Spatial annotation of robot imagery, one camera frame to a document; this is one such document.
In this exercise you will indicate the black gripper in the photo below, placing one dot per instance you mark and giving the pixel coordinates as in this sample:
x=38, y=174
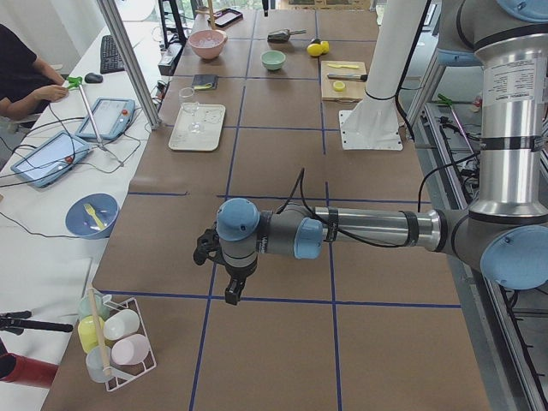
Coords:
x=238, y=275

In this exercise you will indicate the mint green bowl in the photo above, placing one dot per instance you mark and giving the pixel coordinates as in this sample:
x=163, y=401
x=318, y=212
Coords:
x=273, y=60

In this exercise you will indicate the blue bowl with fork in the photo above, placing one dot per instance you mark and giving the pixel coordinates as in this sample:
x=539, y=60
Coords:
x=92, y=217

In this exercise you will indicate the pink bowl with ice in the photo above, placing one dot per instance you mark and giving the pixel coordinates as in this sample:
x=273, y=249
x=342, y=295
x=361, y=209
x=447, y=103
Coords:
x=208, y=44

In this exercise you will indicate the metal ice scoop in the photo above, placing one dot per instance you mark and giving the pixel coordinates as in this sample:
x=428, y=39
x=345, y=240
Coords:
x=283, y=35

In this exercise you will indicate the white plastic cup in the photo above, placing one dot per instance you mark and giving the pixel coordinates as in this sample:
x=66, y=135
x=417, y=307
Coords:
x=121, y=324

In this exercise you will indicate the pink plastic cup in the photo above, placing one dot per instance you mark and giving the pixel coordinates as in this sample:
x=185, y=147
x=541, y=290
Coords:
x=130, y=350

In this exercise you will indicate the green plastic cup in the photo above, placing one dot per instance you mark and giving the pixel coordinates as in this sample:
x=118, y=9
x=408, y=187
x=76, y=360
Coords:
x=85, y=308

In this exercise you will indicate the clear grey plastic cup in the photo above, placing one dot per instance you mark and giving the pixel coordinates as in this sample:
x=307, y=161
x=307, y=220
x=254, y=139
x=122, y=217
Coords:
x=95, y=366

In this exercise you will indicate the yellow plastic cup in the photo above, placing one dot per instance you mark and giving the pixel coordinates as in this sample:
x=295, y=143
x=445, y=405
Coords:
x=87, y=334

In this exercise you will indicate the cream bear tray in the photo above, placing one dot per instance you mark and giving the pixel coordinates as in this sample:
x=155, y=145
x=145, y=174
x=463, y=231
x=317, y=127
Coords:
x=211, y=116

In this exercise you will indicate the clear wine glass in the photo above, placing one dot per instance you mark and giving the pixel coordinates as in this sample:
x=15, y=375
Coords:
x=190, y=105

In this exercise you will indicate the blue teach pendant far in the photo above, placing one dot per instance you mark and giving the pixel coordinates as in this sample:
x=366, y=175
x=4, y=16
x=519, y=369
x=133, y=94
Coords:
x=112, y=116

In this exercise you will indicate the blue teach pendant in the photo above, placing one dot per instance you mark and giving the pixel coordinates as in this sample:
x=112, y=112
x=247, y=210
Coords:
x=49, y=161
x=112, y=116

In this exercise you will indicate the grey folded cloth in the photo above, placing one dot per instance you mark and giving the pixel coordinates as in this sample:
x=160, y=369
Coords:
x=204, y=82

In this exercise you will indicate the blue teach pendant near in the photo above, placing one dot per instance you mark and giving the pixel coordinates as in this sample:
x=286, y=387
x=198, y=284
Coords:
x=49, y=161

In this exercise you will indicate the red cylinder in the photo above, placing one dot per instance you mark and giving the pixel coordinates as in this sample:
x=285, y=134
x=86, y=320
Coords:
x=17, y=369

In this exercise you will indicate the half lemon slice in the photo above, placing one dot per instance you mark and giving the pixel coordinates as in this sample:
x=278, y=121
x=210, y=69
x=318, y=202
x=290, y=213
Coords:
x=338, y=86

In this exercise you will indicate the wooden cutting board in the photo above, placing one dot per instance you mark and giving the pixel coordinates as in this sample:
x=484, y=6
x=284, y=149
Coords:
x=355, y=90

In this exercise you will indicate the yellow plastic knife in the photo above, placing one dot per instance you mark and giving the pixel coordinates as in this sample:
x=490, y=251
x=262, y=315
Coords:
x=342, y=66

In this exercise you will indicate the yellow lemon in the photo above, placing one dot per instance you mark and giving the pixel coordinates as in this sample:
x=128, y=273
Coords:
x=315, y=50
x=325, y=46

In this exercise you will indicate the black computer mouse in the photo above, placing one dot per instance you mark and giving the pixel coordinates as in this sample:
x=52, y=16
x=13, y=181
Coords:
x=92, y=78

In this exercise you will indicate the black keyboard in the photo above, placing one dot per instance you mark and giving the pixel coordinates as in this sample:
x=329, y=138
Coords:
x=110, y=59

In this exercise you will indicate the grabber stick green tip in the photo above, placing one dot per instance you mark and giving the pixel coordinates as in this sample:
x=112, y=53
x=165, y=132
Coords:
x=76, y=82

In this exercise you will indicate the person in black shirt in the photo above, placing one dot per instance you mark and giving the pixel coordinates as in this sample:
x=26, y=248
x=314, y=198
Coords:
x=28, y=83

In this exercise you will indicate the white wire cup rack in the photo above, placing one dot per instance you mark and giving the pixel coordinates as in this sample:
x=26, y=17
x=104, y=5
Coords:
x=122, y=375

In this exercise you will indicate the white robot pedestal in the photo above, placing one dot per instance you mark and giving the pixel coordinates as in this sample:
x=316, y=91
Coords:
x=373, y=123

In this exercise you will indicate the metal handle knife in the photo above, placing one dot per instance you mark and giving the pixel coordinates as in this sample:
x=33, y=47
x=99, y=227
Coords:
x=348, y=77

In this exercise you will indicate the aluminium frame post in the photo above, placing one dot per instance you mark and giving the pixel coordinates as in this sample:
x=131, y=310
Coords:
x=117, y=29

